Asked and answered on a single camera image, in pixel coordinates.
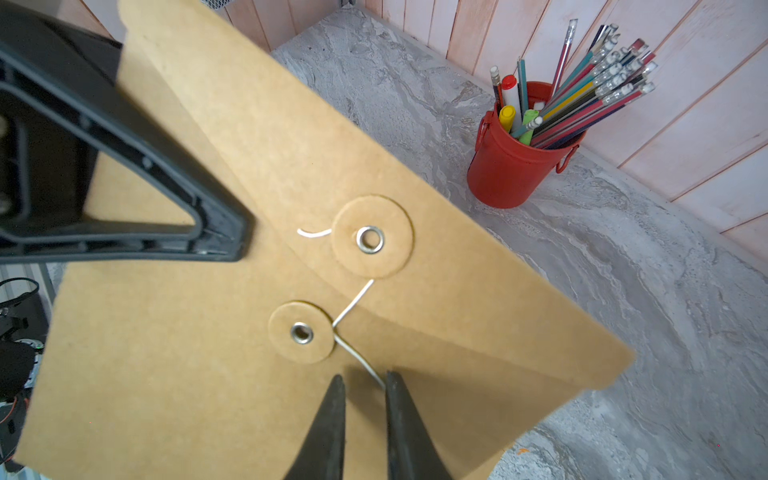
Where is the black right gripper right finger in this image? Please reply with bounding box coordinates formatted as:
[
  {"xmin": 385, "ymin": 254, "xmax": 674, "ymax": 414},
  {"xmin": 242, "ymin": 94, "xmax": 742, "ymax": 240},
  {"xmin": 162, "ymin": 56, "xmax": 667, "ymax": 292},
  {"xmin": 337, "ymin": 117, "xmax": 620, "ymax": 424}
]
[{"xmin": 385, "ymin": 371, "xmax": 452, "ymax": 480}]

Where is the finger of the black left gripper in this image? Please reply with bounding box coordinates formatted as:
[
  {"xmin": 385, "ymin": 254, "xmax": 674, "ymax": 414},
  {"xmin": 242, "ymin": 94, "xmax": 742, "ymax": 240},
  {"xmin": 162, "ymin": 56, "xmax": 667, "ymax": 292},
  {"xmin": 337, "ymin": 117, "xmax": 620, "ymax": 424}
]
[{"xmin": 1, "ymin": 1, "xmax": 254, "ymax": 264}]

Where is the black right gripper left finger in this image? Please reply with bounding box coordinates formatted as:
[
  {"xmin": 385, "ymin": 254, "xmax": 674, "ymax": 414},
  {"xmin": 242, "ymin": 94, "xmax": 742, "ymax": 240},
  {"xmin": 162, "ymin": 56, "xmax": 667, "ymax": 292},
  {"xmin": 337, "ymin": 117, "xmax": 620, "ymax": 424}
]
[{"xmin": 284, "ymin": 375, "xmax": 346, "ymax": 480}]

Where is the white bag string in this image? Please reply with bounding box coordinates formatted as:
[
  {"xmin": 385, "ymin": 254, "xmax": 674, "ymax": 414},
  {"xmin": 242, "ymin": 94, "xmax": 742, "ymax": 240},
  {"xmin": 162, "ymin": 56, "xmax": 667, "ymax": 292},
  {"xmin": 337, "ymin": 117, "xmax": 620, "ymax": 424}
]
[{"xmin": 296, "ymin": 226, "xmax": 388, "ymax": 391}]

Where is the brown kraft file bag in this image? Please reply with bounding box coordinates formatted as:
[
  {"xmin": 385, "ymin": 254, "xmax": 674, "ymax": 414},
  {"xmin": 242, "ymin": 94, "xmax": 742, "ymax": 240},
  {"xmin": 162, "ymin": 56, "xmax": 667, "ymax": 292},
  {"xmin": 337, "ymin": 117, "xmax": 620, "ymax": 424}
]
[{"xmin": 15, "ymin": 1, "xmax": 634, "ymax": 479}]

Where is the red metal pen bucket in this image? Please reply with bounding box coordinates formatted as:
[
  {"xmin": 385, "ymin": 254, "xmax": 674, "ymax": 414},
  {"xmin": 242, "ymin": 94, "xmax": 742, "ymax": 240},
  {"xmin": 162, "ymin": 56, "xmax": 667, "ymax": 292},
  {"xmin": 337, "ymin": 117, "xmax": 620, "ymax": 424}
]
[{"xmin": 467, "ymin": 107, "xmax": 584, "ymax": 209}]

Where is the bundle of pens and pencils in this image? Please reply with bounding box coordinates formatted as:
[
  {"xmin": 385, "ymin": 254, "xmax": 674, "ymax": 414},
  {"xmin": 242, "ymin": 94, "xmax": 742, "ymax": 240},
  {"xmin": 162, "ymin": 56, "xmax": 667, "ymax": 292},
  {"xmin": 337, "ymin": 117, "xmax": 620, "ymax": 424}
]
[{"xmin": 478, "ymin": 19, "xmax": 658, "ymax": 150}]

